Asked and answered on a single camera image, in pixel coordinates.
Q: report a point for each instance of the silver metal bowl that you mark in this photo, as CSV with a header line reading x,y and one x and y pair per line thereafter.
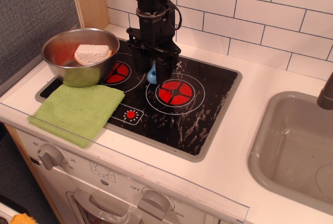
x,y
59,51

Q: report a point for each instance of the black toy stove top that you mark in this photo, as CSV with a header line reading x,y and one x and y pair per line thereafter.
x,y
181,115

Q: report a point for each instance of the grey oven knob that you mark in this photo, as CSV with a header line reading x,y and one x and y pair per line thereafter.
x,y
50,156
154,204

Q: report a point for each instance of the grey sink basin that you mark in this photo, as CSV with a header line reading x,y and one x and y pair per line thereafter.
x,y
292,151

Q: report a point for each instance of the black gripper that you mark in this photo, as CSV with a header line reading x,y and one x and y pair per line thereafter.
x,y
153,40

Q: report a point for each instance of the grey right oven knob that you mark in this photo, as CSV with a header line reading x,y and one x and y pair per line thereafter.
x,y
154,204

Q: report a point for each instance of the orange yellow object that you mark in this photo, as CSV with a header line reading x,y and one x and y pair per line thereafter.
x,y
22,219

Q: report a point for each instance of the grey left oven knob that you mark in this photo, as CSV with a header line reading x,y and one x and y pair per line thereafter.
x,y
50,156

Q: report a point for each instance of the grey faucet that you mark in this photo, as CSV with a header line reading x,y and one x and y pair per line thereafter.
x,y
325,98

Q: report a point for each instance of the white orange toy food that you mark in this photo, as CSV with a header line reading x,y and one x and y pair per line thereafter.
x,y
91,54

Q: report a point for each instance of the green microfiber cloth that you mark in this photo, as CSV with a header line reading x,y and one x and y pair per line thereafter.
x,y
77,114

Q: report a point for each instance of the white toy oven front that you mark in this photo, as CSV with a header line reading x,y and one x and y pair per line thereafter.
x,y
82,191

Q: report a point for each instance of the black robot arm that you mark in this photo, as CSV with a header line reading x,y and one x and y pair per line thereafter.
x,y
156,7

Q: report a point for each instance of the red stove button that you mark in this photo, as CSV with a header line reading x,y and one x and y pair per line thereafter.
x,y
130,115

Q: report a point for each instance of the blue handled grey spoon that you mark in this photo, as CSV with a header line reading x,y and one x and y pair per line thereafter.
x,y
151,75

